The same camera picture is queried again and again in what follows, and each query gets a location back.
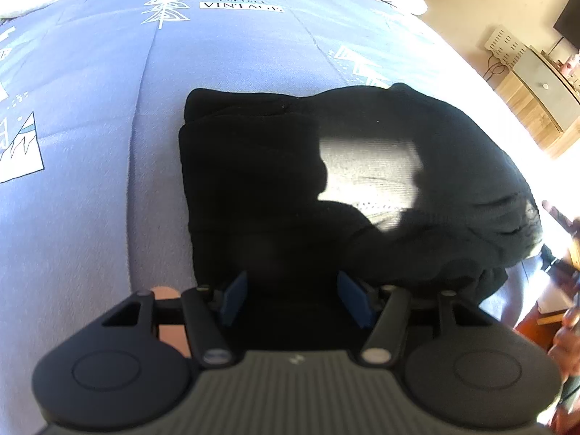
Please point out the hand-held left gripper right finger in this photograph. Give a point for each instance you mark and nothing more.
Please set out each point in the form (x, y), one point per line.
(352, 299)

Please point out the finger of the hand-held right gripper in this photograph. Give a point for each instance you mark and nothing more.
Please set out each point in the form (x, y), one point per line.
(559, 265)
(558, 217)

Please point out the black pants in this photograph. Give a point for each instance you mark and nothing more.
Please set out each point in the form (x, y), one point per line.
(253, 181)

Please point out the black wall television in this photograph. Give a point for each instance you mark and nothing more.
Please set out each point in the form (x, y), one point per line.
(568, 16)

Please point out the white perforated panel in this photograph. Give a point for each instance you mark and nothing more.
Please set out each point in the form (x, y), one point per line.
(504, 46)

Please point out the grey cabinet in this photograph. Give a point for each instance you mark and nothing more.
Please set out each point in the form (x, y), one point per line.
(543, 86)

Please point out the person's right hand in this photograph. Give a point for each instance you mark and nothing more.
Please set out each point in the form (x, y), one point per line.
(568, 346)

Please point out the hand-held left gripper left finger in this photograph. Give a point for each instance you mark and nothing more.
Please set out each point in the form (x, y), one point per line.
(236, 299)

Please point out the blue printed bedsheet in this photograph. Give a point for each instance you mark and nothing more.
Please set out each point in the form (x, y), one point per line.
(90, 122)

